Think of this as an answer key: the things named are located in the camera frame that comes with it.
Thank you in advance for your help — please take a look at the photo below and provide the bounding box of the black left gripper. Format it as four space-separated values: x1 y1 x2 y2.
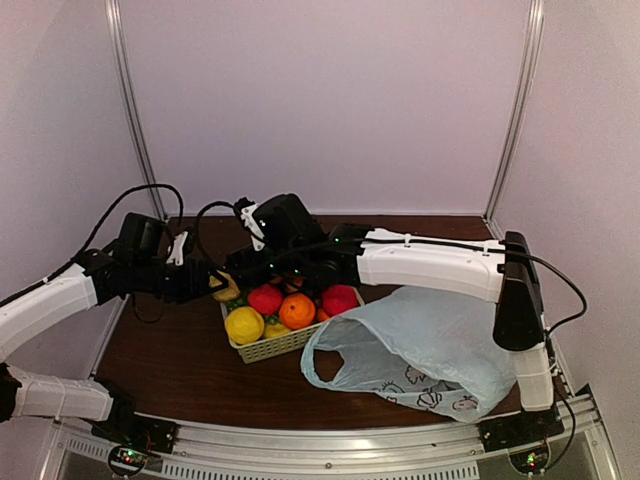
132 256 228 304

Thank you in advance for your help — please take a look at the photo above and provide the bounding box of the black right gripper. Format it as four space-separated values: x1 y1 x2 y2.
226 242 308 289

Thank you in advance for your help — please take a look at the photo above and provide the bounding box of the beige perforated plastic basket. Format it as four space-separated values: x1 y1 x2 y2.
221 283 364 364

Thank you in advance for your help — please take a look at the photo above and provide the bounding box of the light blue plastic bag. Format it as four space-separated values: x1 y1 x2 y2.
300 287 516 423

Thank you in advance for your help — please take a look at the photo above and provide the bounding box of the pale yellow wrinkled fruit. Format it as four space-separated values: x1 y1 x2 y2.
211 282 240 303

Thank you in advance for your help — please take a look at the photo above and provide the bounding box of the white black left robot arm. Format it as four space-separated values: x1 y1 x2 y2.
1 213 230 444

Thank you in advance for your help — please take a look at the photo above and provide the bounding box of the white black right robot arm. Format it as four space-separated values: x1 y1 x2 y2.
225 194 554 442

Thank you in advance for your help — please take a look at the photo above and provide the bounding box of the orange fruit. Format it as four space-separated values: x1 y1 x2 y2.
279 293 316 330

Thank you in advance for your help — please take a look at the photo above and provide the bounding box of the pink red round fruit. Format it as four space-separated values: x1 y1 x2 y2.
321 285 360 317

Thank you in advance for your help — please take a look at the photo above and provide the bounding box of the green grape bunch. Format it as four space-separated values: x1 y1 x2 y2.
223 292 249 312

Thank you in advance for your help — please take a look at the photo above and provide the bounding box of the large yellow lemon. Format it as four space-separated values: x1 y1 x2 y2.
225 306 265 345

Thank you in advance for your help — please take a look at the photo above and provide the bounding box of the small yellow lemon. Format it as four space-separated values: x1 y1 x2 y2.
263 323 291 339

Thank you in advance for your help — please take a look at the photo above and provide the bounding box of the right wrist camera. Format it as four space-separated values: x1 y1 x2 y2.
234 197 266 252

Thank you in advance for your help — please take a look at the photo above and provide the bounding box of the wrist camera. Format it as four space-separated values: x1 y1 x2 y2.
234 197 266 252
165 230 192 267

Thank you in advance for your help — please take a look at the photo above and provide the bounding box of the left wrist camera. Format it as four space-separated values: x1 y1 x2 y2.
165 230 192 267

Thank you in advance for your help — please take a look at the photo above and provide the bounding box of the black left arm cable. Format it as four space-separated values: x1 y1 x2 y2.
0 183 185 321

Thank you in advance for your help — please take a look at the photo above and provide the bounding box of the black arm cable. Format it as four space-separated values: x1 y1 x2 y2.
0 183 185 321
193 200 589 334

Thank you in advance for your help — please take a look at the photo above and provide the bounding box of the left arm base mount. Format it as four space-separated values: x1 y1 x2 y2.
87 379 178 479

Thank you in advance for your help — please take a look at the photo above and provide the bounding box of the right aluminium frame post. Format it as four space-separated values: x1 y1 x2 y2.
483 0 545 226

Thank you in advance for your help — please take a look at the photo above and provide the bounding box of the aluminium frame post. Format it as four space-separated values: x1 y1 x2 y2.
104 0 167 221
483 0 545 226

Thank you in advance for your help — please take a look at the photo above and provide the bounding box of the left aluminium frame post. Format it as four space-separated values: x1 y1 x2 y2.
104 0 167 221

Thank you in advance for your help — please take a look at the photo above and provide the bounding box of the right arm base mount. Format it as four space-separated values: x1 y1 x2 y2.
478 407 565 477

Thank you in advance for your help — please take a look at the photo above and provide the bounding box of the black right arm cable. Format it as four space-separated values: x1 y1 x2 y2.
193 200 589 334

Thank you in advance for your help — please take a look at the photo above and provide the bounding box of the front aluminium rail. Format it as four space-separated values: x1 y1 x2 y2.
36 394 622 479

